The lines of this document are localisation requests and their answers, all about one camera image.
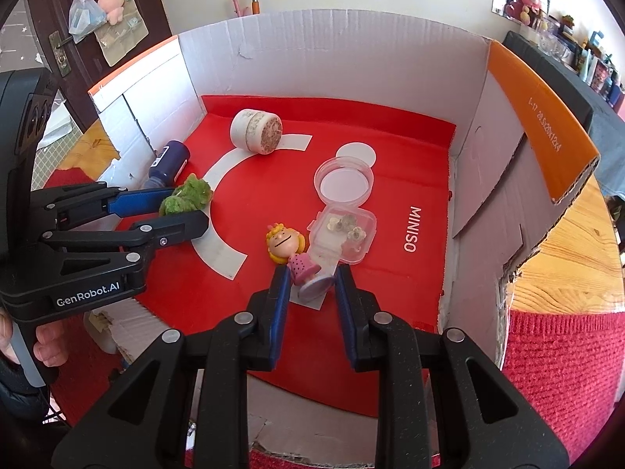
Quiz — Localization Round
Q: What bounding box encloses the green fuzzy plush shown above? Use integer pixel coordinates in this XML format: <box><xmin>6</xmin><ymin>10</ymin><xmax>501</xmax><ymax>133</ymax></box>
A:
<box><xmin>159</xmin><ymin>174</ymin><xmax>213</xmax><ymax>216</ymax></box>

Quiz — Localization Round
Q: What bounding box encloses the purple plastic bottle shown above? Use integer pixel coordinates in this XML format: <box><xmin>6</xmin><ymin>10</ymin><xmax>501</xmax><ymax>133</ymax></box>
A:
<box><xmin>141</xmin><ymin>140</ymin><xmax>191</xmax><ymax>190</ymax></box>

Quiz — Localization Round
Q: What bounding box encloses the blonde girl figurine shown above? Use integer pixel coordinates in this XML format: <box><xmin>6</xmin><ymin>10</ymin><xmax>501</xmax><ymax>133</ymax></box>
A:
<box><xmin>265</xmin><ymin>224</ymin><xmax>334</xmax><ymax>305</ymax></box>

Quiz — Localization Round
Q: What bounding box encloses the clear square small box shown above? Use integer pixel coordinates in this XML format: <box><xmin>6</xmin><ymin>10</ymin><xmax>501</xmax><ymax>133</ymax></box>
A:
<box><xmin>307</xmin><ymin>204</ymin><xmax>377</xmax><ymax>265</ymax></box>

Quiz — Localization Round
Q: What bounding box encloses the clear round container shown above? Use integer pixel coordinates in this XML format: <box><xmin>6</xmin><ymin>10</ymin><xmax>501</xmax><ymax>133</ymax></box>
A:
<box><xmin>314</xmin><ymin>157</ymin><xmax>374</xmax><ymax>208</ymax></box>

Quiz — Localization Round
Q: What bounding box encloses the person's left hand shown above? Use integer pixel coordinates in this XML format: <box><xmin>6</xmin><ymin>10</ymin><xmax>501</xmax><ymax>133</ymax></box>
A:
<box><xmin>0</xmin><ymin>310</ymin><xmax>69</xmax><ymax>367</ymax></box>

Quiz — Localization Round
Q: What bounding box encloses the dark brown door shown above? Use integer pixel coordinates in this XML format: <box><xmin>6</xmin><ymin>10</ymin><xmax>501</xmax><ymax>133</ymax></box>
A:
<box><xmin>23</xmin><ymin>0</ymin><xmax>173</xmax><ymax>134</ymax></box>

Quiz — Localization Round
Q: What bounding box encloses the orange white cardboard box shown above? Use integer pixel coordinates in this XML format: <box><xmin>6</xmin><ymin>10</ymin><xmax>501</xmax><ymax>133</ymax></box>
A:
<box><xmin>89</xmin><ymin>10</ymin><xmax>600</xmax><ymax>467</ymax></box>

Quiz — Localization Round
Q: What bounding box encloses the pink plastic hanger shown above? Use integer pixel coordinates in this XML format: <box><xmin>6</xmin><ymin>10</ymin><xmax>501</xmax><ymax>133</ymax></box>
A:
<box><xmin>231</xmin><ymin>0</ymin><xmax>251</xmax><ymax>17</ymax></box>

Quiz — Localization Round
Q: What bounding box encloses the red knitted table cloth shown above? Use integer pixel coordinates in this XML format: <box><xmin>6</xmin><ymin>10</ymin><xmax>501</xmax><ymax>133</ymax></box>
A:
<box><xmin>43</xmin><ymin>167</ymin><xmax>625</xmax><ymax>469</ymax></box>

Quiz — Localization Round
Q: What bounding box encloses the dark covered side table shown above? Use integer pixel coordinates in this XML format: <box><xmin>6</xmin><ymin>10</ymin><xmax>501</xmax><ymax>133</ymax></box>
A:
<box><xmin>503</xmin><ymin>31</ymin><xmax>625</xmax><ymax>199</ymax></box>

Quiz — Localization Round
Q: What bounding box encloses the pink rabbit plush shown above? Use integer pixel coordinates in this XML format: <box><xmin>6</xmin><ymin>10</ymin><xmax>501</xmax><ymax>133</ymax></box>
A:
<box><xmin>504</xmin><ymin>0</ymin><xmax>541</xmax><ymax>27</ymax></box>

